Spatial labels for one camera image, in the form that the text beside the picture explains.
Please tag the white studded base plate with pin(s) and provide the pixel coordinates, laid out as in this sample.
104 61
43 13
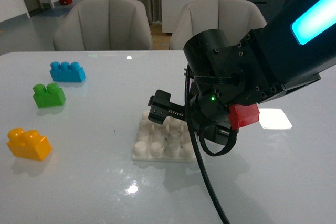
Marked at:
169 141

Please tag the yellow two-stud toy block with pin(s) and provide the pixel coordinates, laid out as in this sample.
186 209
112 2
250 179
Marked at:
28 144

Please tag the red camera mount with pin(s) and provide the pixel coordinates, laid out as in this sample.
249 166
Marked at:
240 116

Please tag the left beige armchair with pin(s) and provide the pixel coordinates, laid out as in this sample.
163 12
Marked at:
105 25

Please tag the right beige armchair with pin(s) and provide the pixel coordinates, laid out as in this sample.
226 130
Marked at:
234 17

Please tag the green two-stud toy block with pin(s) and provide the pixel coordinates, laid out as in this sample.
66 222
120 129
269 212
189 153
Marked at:
48 96

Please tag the blue three-stud toy block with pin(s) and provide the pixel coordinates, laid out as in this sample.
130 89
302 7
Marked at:
67 72

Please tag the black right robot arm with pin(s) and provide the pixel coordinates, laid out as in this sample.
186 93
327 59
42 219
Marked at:
225 81

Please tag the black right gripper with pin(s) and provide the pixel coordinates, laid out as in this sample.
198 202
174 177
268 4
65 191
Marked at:
207 113

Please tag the beige armchair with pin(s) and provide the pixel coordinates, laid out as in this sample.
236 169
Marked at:
234 17
105 25

